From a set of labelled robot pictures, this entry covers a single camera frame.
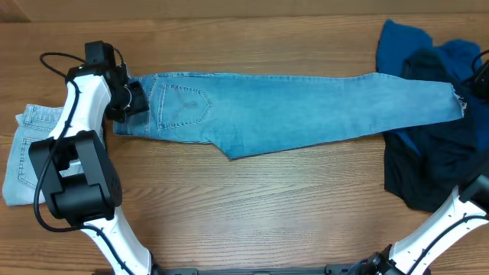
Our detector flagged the medium blue denim jeans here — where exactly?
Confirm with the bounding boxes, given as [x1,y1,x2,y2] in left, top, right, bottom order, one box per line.
[113,73,464,159]

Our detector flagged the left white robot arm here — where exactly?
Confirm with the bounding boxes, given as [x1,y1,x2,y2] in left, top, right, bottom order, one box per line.
[28,40,162,274]

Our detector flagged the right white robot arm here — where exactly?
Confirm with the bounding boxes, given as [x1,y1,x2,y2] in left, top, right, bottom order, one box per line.
[371,109,488,274]

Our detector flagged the blue t-shirt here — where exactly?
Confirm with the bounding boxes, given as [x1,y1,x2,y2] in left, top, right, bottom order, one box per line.
[377,20,488,166]

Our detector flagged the light blue folded jeans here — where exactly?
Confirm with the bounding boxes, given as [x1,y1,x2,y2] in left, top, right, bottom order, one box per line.
[2,104,63,206]

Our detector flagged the dark navy garment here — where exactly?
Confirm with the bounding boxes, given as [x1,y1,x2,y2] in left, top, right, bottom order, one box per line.
[384,49,488,212]

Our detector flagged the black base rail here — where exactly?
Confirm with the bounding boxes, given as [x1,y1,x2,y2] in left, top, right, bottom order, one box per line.
[152,264,360,275]

